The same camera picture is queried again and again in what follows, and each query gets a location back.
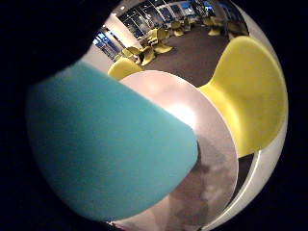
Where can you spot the teal foam block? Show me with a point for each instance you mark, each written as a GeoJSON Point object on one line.
{"type": "Point", "coordinates": [109, 144]}

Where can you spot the yellow shell chair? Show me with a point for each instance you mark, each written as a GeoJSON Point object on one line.
{"type": "Point", "coordinates": [247, 96]}
{"type": "Point", "coordinates": [123, 68]}

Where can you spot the cluster of yellow lounge chairs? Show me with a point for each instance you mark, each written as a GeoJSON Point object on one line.
{"type": "Point", "coordinates": [157, 41]}

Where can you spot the dark glass window wall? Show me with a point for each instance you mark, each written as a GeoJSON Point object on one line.
{"type": "Point", "coordinates": [141, 19]}

